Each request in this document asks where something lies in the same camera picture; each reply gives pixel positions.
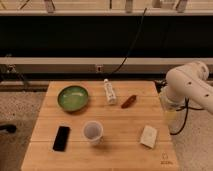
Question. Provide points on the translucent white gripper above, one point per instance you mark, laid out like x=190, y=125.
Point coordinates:
x=169, y=106

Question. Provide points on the white sponge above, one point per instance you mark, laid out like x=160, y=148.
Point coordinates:
x=148, y=136

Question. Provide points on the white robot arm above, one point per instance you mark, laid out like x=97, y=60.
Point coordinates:
x=186, y=81

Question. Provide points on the green ceramic bowl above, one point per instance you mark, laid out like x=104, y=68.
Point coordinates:
x=73, y=98

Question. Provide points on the brown sausage toy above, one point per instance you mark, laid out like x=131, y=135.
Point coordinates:
x=129, y=102

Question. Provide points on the white plastic bottle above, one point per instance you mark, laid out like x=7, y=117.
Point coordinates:
x=110, y=94

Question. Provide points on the clear plastic cup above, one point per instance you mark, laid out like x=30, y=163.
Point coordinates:
x=93, y=132

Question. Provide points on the wooden table board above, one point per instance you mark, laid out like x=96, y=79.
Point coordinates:
x=130, y=135

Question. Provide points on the black smartphone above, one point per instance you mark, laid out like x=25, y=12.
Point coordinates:
x=61, y=138

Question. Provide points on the black object at left edge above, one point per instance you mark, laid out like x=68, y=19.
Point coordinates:
x=10, y=128

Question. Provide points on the blue device with cables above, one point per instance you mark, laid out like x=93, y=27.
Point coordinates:
x=183, y=111

